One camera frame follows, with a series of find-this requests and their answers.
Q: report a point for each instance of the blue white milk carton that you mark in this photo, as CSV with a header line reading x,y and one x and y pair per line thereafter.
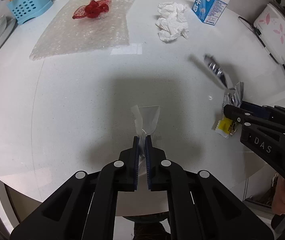
x,y
211,5

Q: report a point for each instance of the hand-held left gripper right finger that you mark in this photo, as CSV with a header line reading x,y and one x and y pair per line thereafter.
x,y
148,165

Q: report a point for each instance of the blue plastic utensil holder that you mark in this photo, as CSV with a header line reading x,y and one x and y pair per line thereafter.
x,y
28,5

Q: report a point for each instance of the clear bubble wrap sheet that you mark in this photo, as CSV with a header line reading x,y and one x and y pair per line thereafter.
x,y
82,35

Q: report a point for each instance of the kitchen base cabinet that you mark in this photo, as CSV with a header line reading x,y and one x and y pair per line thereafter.
x,y
15,200

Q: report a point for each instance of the red mesh net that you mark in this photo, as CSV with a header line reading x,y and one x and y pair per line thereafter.
x,y
92,9

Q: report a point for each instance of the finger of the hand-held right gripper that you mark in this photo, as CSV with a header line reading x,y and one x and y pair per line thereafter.
x,y
245,118
255,108

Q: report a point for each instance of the white flowered rice cooker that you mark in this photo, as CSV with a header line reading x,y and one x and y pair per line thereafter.
x,y
275,27

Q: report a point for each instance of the clear plastic bag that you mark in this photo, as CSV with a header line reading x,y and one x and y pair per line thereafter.
x,y
148,116

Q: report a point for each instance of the white tissue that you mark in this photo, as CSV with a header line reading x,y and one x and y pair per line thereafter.
x,y
171,21

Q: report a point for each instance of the person's leg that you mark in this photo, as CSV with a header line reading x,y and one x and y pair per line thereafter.
x,y
147,232

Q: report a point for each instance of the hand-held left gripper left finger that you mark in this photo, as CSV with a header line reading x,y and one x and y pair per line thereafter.
x,y
135,165

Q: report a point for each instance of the yellow snack bag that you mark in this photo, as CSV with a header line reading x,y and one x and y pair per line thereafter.
x,y
223,127

